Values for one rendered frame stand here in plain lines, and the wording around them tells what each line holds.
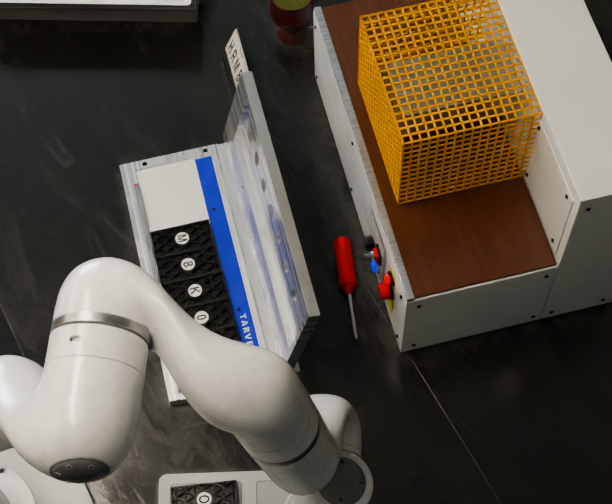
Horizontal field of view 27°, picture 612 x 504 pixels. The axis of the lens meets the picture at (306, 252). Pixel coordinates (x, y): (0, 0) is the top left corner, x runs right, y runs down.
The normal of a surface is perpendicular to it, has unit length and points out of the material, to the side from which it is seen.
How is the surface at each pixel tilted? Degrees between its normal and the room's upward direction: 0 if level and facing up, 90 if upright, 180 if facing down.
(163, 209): 0
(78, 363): 7
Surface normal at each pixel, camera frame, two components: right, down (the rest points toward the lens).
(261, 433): 0.16, 0.82
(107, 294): 0.21, -0.40
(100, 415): 0.43, -0.25
